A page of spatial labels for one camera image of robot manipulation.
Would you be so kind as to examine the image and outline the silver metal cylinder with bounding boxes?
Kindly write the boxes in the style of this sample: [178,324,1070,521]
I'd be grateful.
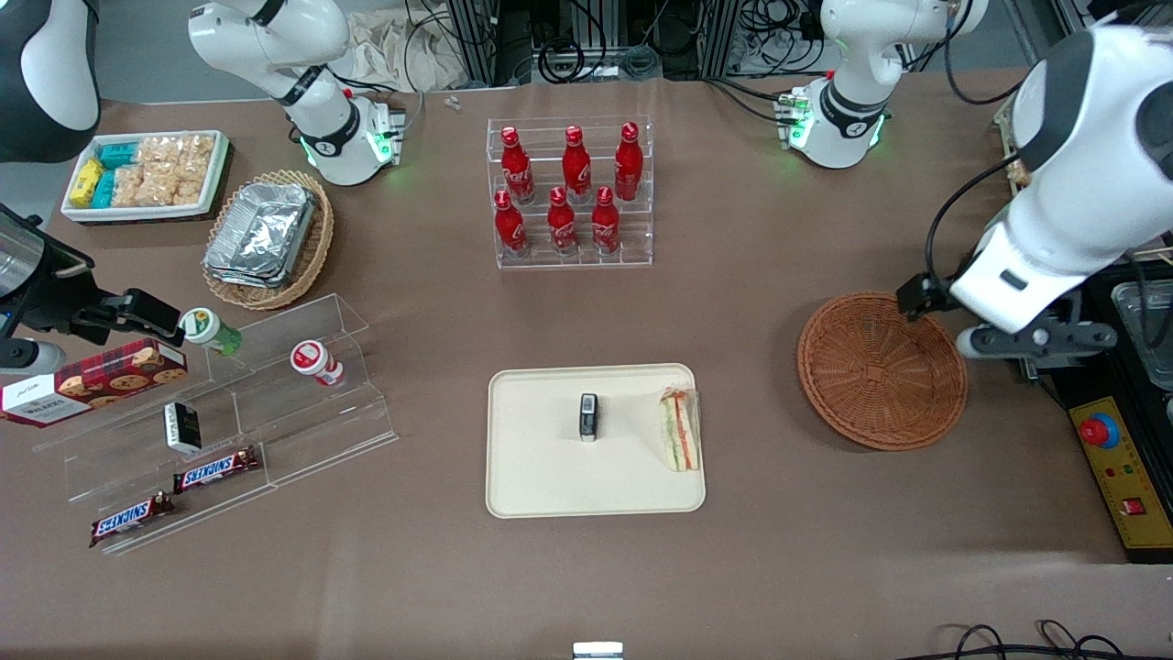
[0,206,49,302]

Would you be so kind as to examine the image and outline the black aluminium frame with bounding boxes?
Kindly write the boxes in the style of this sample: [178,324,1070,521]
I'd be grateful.
[446,0,830,85]

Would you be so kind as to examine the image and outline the small black white box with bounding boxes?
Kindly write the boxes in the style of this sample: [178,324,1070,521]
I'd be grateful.
[164,401,203,454]

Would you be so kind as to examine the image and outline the red cola bottle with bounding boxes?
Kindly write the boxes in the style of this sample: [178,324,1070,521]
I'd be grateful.
[614,122,645,203]
[500,126,537,204]
[547,186,579,258]
[591,186,622,257]
[561,126,593,204]
[494,190,530,260]

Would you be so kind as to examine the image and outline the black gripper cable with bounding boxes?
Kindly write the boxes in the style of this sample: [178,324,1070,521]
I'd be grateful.
[925,154,1033,281]

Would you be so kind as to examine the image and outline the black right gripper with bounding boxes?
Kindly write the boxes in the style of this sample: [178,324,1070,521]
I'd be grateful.
[0,240,185,348]

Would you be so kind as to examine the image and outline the steel tray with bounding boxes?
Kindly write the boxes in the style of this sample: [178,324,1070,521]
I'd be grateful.
[1111,279,1173,392]

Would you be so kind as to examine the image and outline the beige plastic tray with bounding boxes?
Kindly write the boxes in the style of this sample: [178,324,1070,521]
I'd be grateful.
[486,364,707,520]

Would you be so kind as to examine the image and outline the white wire rack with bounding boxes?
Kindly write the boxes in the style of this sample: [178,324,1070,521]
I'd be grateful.
[993,90,1036,190]

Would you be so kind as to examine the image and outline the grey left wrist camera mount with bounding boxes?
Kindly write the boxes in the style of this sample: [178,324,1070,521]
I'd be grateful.
[956,298,1121,361]

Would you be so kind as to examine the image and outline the brown round wicker basket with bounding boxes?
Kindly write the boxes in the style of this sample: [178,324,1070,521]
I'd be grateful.
[796,291,969,452]

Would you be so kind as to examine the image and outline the black cables at table edge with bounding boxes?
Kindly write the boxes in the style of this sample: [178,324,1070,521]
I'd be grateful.
[916,621,1173,660]

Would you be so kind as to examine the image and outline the yellow snack packet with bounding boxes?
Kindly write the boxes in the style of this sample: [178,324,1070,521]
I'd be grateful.
[70,159,105,208]

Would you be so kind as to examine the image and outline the right base cables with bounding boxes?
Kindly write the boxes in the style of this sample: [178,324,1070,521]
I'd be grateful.
[344,77,428,140]

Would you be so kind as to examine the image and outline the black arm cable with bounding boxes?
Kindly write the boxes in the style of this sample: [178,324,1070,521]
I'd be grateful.
[943,0,1029,107]

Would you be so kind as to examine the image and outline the yellow emergency stop box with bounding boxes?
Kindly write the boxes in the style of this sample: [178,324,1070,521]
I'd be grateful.
[1069,396,1173,563]

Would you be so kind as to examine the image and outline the black tangled cable bundle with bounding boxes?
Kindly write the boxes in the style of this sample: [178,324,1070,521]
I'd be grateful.
[733,0,828,76]

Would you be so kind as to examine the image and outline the Snickers chocolate bar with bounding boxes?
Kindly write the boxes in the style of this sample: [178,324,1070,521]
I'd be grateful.
[173,445,261,495]
[89,491,176,549]

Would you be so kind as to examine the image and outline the aluminium foil container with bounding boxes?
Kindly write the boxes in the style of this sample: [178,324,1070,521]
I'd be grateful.
[203,257,296,290]
[207,181,318,278]

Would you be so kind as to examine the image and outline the black coiled cable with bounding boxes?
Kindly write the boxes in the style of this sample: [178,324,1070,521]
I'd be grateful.
[536,37,589,85]

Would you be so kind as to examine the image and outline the clear acrylic bottle rack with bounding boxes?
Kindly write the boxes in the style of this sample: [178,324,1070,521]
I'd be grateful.
[487,115,654,270]

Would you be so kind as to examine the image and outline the black left base cables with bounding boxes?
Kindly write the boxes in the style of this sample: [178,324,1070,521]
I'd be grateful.
[704,77,800,126]

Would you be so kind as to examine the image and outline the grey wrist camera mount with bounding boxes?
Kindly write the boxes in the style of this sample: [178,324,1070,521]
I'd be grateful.
[956,298,1121,361]
[0,338,68,378]

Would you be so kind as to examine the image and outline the crumpled beige cloth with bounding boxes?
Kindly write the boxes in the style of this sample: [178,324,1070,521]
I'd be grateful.
[345,9,470,94]

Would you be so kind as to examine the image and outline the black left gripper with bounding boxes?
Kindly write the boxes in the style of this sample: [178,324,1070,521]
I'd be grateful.
[896,272,962,320]

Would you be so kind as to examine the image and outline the white rectangular snack tray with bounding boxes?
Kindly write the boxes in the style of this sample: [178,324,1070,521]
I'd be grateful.
[60,130,231,225]

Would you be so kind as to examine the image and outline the plastic triangle sandwich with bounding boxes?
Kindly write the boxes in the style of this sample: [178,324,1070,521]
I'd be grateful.
[659,386,702,474]

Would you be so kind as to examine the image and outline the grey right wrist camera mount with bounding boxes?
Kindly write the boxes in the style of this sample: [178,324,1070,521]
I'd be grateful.
[0,338,68,378]

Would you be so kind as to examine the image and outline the red capped small bottle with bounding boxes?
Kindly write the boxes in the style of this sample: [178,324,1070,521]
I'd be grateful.
[291,340,346,388]

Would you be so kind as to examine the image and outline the clear acrylic stepped shelf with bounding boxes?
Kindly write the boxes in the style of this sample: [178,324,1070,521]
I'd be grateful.
[32,293,400,557]

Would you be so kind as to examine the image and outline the light oval wicker basket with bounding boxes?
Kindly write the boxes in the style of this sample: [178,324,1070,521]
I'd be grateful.
[202,169,335,312]

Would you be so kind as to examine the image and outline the green capped small bottle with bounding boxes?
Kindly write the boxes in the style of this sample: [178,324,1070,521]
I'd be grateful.
[181,308,244,358]

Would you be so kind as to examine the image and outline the red tartan cookie box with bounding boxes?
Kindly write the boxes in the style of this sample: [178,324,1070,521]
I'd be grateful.
[0,337,189,430]

